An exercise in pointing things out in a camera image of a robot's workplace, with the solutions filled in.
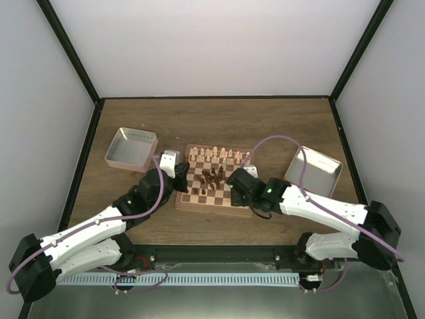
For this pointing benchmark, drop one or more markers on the wooden chess board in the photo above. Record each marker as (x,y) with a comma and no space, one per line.
(202,198)

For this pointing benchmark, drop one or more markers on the gold metal tray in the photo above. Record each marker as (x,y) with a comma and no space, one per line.
(321,175)

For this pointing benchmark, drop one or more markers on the black enclosure frame post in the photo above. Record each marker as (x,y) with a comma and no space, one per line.
(65,42)

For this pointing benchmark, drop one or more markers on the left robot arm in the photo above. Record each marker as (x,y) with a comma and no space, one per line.
(39,264)

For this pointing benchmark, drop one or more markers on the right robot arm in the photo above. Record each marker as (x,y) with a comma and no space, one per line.
(365,232)

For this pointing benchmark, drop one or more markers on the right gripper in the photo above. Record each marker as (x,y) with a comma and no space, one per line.
(236,200)

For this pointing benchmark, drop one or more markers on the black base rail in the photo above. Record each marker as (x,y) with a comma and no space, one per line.
(216,254)

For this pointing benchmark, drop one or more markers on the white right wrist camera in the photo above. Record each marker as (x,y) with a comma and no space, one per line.
(252,170)

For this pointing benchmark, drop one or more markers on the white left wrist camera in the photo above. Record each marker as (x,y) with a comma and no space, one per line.
(169,159)

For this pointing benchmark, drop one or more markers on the pink metal tray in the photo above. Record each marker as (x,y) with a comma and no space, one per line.
(131,149)

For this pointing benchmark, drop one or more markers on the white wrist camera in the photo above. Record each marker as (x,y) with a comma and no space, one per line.
(169,159)
(252,170)

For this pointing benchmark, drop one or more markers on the light blue cable duct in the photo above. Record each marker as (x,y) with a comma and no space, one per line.
(279,279)

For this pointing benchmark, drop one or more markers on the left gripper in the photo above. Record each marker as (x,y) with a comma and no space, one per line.
(179,169)

